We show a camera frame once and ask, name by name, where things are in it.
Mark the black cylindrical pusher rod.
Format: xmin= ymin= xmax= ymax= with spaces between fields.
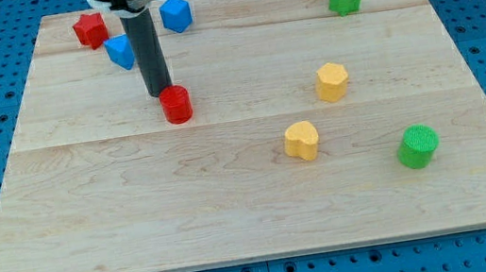
xmin=121 ymin=8 xmax=172 ymax=98

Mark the yellow heart block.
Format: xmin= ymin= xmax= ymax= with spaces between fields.
xmin=283 ymin=120 xmax=320 ymax=162

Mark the wooden board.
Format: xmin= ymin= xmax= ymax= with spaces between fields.
xmin=0 ymin=0 xmax=486 ymax=272

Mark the blue triangle block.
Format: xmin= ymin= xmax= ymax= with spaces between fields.
xmin=103 ymin=34 xmax=135 ymax=70

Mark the blue cube block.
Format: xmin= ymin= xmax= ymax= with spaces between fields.
xmin=159 ymin=0 xmax=193 ymax=33

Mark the red star block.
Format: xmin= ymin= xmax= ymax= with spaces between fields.
xmin=73 ymin=12 xmax=109 ymax=50

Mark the red cylinder block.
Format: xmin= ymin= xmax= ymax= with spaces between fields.
xmin=159 ymin=85 xmax=193 ymax=125

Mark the yellow hexagon block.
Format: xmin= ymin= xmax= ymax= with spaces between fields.
xmin=315 ymin=62 xmax=349 ymax=103

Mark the green cylinder block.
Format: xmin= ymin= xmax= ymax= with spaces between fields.
xmin=397 ymin=124 xmax=440 ymax=169

